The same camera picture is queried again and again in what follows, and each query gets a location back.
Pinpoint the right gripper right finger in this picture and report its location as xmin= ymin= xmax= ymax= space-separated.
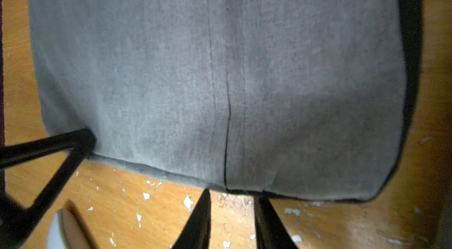
xmin=254 ymin=197 xmax=297 ymax=249

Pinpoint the white computer mouse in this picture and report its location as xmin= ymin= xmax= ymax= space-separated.
xmin=46 ymin=209 xmax=70 ymax=249

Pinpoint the grey laptop bag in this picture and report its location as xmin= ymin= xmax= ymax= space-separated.
xmin=28 ymin=0 xmax=423 ymax=201

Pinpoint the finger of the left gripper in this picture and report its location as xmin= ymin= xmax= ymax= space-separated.
xmin=1 ymin=128 xmax=96 ymax=249

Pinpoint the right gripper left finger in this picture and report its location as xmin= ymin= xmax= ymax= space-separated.
xmin=172 ymin=189 xmax=211 ymax=249

